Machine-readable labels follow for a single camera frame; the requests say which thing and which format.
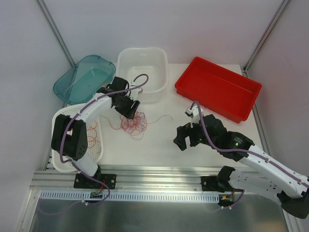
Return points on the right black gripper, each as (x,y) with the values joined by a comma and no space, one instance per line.
(189,135)

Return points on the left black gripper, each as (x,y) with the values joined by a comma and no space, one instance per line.
(128,106)

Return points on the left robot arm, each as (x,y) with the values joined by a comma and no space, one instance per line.
(69,136)

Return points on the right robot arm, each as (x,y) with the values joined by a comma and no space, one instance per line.
(275,181)

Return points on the white plastic tub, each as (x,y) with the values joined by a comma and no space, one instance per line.
(152,61)

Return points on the teal transparent plastic bin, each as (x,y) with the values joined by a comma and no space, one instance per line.
(80,82)

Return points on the red plastic tray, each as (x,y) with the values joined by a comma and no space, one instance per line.
(220,90)

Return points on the white perforated basket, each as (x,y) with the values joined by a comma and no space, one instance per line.
(94,139)

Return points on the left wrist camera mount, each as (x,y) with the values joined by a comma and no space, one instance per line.
(134,92)

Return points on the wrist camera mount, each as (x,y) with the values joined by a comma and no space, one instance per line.
(193,113)
(134,92)

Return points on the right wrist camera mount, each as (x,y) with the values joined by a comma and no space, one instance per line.
(193,113)

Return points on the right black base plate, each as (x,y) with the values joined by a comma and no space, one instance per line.
(213,183)

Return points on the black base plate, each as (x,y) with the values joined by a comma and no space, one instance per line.
(82,182)
(213,183)

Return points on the aluminium mounting rail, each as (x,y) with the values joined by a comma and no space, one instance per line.
(133,178)

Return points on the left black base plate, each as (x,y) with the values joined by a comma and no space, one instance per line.
(82,182)

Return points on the left aluminium frame post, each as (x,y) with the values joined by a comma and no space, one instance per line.
(52,25)

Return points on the aluminium frame post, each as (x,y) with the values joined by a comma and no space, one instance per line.
(52,25)
(265,36)

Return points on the white slotted cable duct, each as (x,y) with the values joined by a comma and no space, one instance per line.
(130,196)

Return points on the right aluminium frame post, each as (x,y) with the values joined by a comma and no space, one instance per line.
(265,36)

